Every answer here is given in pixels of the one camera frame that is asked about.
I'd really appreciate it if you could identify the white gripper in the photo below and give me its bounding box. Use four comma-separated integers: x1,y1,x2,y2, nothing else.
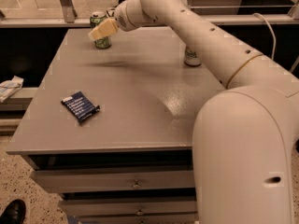
88,0,150,41

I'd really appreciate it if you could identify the green soda can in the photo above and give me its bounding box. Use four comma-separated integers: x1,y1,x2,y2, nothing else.
89,10,113,50

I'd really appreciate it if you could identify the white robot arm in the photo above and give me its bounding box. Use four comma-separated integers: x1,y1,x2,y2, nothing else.
89,0,299,224

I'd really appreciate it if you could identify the white 7up can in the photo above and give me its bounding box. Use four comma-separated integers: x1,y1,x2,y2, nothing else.
184,47,201,67

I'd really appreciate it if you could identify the grey metal railing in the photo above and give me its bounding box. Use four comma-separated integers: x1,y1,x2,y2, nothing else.
0,0,299,28

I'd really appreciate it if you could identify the dark blue snack packet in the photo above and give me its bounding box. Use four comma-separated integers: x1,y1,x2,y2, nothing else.
61,91,100,123

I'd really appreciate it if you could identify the grey drawer cabinet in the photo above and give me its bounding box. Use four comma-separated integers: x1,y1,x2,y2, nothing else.
6,26,227,224

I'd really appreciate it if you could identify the folded white cloth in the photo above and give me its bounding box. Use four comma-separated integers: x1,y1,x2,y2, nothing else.
0,76,23,103

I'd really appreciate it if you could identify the top grey drawer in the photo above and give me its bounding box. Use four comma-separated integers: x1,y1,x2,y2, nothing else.
31,166,194,193

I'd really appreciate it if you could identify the grey drawer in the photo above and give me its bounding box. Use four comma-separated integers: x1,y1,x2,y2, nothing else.
59,197,197,216
31,166,194,193
75,214,197,224

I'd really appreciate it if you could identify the middle grey drawer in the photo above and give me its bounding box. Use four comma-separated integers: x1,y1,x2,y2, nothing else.
59,197,197,216

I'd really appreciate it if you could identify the bottom grey drawer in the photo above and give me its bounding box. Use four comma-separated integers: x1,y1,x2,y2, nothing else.
75,214,197,224

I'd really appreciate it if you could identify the black shoe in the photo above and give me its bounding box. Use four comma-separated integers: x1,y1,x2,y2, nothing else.
0,199,26,224

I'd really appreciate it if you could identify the white cable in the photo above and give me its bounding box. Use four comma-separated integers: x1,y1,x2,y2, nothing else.
252,12,278,62

